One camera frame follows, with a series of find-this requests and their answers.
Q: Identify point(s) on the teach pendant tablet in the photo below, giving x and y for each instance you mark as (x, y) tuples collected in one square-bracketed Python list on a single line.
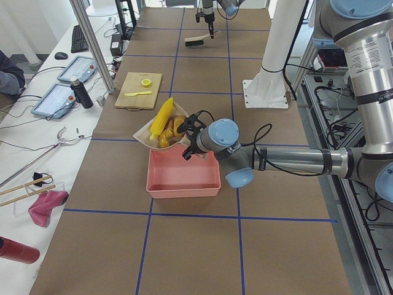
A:
[(56, 102), (81, 67)]

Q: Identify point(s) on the black keyboard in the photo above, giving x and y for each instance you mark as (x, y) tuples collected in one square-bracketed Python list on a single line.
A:
[(78, 41)]

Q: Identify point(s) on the pink cloth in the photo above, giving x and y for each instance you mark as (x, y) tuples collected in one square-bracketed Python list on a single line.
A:
[(40, 211)]

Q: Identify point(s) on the upper teach pendant tablet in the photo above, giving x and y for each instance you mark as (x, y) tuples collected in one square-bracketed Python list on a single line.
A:
[(81, 67)]

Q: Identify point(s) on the beige plastic dustpan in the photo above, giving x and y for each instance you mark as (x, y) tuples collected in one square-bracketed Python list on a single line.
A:
[(143, 134)]

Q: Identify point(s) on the yellow toy corn cob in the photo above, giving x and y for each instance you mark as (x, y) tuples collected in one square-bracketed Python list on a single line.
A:
[(161, 118)]

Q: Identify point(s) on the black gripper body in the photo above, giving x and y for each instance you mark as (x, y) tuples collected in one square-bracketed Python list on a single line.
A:
[(189, 133), (209, 18)]

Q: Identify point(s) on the pink plastic bin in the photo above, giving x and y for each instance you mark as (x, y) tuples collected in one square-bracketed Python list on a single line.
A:
[(171, 176)]

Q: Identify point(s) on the black computer mouse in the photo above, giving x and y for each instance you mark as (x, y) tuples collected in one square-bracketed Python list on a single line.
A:
[(61, 56)]

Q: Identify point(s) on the black water bottle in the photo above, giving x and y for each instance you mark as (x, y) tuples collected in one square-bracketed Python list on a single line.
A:
[(80, 92)]

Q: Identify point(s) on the yellow lemon slices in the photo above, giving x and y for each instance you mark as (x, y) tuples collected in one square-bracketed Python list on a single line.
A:
[(146, 82)]

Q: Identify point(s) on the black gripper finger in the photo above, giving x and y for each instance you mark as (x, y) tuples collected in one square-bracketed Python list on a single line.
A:
[(211, 30)]

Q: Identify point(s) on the tan toy ginger root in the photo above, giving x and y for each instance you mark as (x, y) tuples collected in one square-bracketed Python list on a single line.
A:
[(167, 138)]

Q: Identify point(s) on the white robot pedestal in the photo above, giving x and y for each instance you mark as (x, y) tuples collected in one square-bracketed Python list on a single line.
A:
[(267, 89)]

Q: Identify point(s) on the wooden chopsticks pair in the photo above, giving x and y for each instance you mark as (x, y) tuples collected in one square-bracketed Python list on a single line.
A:
[(23, 191)]

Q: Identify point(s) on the brown toy potato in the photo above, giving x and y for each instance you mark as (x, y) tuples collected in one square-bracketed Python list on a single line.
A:
[(177, 122)]

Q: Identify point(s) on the aluminium frame post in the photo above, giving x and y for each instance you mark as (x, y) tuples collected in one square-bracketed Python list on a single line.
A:
[(84, 22)]

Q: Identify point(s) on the metal grabber tool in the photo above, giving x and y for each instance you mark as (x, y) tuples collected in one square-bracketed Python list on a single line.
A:
[(61, 141)]

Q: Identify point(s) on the lower teach pendant tablet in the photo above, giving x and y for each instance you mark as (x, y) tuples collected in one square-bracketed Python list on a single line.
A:
[(56, 102)]

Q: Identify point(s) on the red water bottle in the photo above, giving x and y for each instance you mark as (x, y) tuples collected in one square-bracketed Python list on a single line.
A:
[(19, 252)]

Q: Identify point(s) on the bamboo cutting board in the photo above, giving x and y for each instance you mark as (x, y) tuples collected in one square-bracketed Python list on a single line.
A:
[(132, 83)]

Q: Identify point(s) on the yellow plastic knife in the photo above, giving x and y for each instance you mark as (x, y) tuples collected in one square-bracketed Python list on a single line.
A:
[(138, 93)]

